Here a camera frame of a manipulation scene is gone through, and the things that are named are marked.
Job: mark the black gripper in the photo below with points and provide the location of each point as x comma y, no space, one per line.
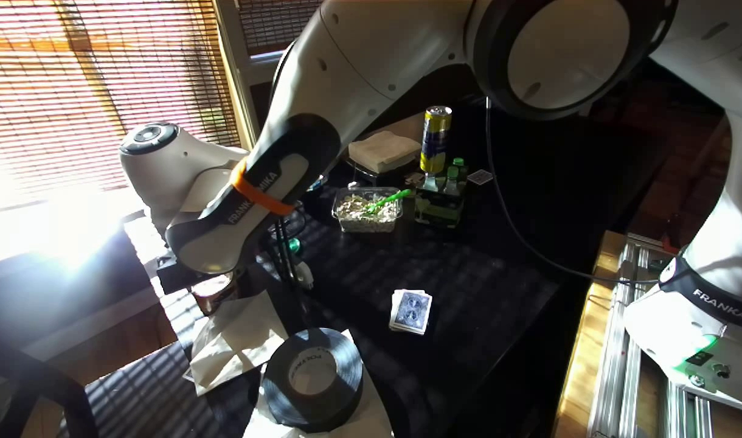
245,286

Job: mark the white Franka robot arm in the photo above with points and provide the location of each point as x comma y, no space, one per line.
369,56

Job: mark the tall yellow and blue can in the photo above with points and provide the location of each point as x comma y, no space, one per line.
435,136

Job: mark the cream folded paper napkin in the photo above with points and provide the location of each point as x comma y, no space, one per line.
232,343

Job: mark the green round lid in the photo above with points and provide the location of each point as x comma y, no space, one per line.
293,243

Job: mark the blue playing card deck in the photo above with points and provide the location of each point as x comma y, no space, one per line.
410,311

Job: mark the brown wooden bench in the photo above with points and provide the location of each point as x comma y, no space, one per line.
79,325

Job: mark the white paper napkin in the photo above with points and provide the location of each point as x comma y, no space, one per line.
369,418

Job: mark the white folded napkin stack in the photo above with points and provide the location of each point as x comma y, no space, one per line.
382,151

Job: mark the pack of green capped bottles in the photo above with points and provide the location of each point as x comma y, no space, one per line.
439,202

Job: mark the black chair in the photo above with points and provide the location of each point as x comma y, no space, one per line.
29,384

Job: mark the large window blind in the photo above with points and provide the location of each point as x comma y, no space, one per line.
79,81

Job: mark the small window blind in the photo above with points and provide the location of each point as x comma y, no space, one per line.
273,20

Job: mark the aluminium frame rails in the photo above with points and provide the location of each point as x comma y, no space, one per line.
621,381

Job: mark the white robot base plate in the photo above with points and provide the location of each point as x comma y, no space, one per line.
669,342

